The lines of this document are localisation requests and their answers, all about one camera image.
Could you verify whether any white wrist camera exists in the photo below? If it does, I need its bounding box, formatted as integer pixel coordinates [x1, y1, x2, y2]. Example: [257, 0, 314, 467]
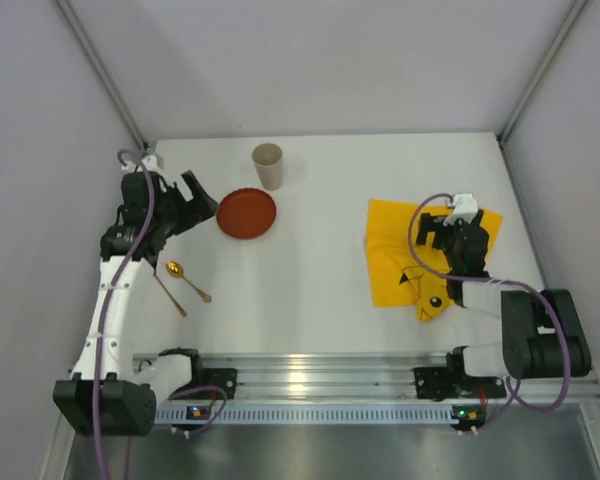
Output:
[443, 193, 479, 226]
[141, 151, 164, 175]

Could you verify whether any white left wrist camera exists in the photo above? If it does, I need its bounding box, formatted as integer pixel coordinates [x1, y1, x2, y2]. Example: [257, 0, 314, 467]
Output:
[141, 151, 164, 175]

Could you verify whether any gold fork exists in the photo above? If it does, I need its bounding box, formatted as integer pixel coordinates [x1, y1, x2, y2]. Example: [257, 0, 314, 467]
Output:
[153, 272, 187, 317]

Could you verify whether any aluminium mounting rail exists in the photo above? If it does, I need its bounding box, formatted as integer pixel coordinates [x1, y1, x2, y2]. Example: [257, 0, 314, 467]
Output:
[129, 352, 600, 401]

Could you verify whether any beige paper cup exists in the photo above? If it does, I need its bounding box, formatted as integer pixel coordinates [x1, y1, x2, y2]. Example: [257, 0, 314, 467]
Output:
[252, 143, 283, 191]

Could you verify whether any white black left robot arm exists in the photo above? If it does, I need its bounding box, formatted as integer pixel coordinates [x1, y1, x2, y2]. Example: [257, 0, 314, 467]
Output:
[53, 171, 218, 437]

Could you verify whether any aluminium frame post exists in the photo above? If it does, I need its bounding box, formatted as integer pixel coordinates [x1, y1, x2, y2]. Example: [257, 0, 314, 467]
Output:
[496, 0, 592, 149]
[50, 0, 149, 151]

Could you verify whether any gold spoon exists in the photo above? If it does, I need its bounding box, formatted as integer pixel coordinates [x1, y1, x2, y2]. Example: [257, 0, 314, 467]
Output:
[165, 261, 212, 303]

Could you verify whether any red round plate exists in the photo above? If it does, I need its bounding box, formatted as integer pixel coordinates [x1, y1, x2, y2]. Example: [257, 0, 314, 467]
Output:
[216, 188, 277, 240]

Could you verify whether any yellow pikachu placemat cloth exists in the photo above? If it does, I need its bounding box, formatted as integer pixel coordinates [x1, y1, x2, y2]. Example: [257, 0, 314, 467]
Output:
[363, 198, 504, 325]

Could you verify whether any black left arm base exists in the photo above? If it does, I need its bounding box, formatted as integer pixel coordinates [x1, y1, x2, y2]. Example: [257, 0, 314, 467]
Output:
[192, 355, 238, 400]

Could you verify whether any white slotted cable duct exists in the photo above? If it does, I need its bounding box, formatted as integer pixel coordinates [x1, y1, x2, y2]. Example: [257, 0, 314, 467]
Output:
[155, 404, 484, 426]

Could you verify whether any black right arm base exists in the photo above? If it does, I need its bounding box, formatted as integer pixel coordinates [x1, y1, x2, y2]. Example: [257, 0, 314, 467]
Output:
[414, 347, 488, 402]

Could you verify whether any left aluminium frame post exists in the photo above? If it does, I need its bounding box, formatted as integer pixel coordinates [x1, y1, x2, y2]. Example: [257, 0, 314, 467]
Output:
[50, 0, 149, 151]

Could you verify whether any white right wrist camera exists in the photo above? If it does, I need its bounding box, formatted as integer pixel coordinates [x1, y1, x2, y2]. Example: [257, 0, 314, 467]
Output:
[443, 193, 479, 226]

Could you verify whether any right aluminium frame post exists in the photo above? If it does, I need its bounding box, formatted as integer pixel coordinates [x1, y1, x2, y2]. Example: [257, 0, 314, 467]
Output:
[496, 0, 592, 149]

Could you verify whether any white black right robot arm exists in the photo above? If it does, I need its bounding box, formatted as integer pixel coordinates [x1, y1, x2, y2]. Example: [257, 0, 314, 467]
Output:
[408, 209, 592, 381]

